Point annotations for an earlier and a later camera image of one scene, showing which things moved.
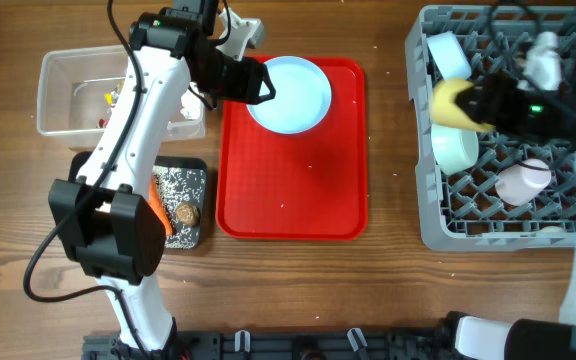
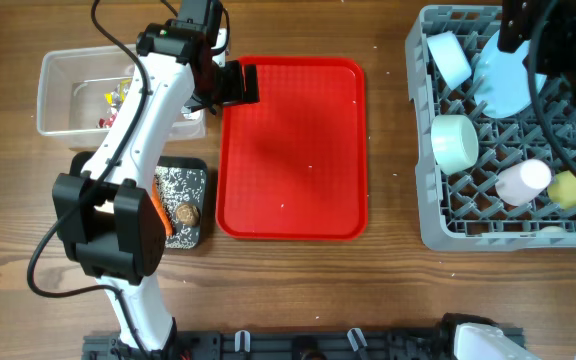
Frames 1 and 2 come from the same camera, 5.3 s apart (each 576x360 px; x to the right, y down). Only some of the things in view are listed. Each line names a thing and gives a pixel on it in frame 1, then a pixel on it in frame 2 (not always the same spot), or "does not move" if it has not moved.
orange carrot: [157, 198] does not move
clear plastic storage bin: [79, 90] does not move
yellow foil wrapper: [112, 97] does not move
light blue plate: [301, 99] to [501, 81]
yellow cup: [444, 110] to [567, 191]
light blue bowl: [448, 56] does not move
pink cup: [519, 183] does not move
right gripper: [495, 104] to [567, 22]
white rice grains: [179, 185] does not move
